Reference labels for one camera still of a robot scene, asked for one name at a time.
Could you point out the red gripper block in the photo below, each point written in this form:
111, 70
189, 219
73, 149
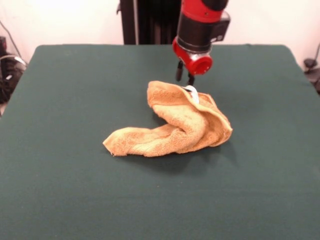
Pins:
197, 66

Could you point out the tan terry towel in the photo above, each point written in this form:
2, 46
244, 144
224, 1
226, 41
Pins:
180, 125

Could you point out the black floor device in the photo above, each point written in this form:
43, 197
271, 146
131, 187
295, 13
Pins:
310, 63

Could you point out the dark green table cloth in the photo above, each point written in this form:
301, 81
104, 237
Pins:
62, 125

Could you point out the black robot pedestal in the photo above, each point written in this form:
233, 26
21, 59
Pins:
150, 22

